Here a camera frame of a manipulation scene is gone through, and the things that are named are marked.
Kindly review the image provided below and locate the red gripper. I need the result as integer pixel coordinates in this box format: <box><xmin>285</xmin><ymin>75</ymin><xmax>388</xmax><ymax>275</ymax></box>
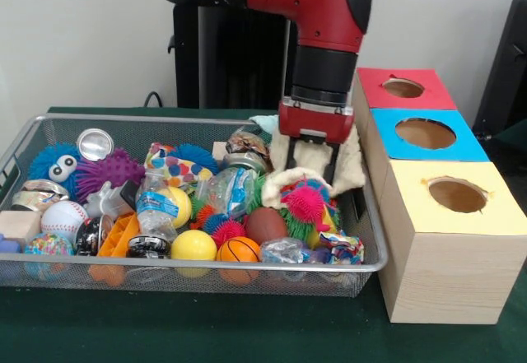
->
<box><xmin>277</xmin><ymin>97</ymin><xmax>355</xmax><ymax>185</ymax></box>

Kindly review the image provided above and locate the cream yellow cloth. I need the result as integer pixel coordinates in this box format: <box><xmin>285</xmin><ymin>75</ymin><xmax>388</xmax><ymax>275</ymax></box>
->
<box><xmin>262</xmin><ymin>124</ymin><xmax>367</xmax><ymax>209</ymax></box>

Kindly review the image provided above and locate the mint green cloth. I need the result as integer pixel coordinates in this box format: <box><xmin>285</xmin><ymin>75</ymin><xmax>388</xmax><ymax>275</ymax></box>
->
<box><xmin>250</xmin><ymin>114</ymin><xmax>281</xmax><ymax>135</ymax></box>

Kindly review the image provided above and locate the clear mesh bin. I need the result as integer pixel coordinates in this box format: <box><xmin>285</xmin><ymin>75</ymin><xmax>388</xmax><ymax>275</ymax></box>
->
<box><xmin>0</xmin><ymin>114</ymin><xmax>388</xmax><ymax>298</ymax></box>

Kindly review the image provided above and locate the wooden box with three holes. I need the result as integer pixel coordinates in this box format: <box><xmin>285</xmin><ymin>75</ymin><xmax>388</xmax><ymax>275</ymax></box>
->
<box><xmin>352</xmin><ymin>67</ymin><xmax>527</xmax><ymax>325</ymax></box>

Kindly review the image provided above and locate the pink spiky ball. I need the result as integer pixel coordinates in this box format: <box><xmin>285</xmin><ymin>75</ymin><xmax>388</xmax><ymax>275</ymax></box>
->
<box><xmin>284</xmin><ymin>184</ymin><xmax>328</xmax><ymax>224</ymax></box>

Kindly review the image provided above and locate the brown toy football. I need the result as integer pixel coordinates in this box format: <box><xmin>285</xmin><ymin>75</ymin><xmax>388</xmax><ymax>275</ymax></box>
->
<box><xmin>245</xmin><ymin>207</ymin><xmax>288</xmax><ymax>246</ymax></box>

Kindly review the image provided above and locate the bright orange mini basketball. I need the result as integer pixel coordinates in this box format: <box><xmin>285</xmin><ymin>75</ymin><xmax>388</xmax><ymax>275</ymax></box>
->
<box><xmin>216</xmin><ymin>236</ymin><xmax>262</xmax><ymax>286</ymax></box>

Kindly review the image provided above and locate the yellow ball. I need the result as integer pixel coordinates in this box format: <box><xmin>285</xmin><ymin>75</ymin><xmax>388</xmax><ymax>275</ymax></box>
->
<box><xmin>170</xmin><ymin>230</ymin><xmax>218</xmax><ymax>263</ymax></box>

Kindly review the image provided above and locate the clear plastic water bottle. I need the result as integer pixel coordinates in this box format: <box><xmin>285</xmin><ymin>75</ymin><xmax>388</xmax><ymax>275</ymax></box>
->
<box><xmin>128</xmin><ymin>169</ymin><xmax>181</xmax><ymax>258</ymax></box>

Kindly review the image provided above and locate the purple spiky ball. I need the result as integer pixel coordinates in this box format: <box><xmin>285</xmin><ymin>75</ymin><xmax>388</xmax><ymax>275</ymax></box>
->
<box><xmin>73</xmin><ymin>150</ymin><xmax>147</xmax><ymax>202</ymax></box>

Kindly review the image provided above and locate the blue spiky ball with eyes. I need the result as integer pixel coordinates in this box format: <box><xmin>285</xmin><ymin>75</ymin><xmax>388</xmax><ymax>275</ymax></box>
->
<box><xmin>29</xmin><ymin>142</ymin><xmax>84</xmax><ymax>199</ymax></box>

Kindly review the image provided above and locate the white baseball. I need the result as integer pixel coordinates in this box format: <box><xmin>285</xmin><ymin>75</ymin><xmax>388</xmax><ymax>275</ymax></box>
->
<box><xmin>39</xmin><ymin>199</ymin><xmax>88</xmax><ymax>240</ymax></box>

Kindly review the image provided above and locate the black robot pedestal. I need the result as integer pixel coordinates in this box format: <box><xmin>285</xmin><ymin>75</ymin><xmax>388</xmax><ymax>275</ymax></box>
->
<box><xmin>160</xmin><ymin>0</ymin><xmax>297</xmax><ymax>109</ymax></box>

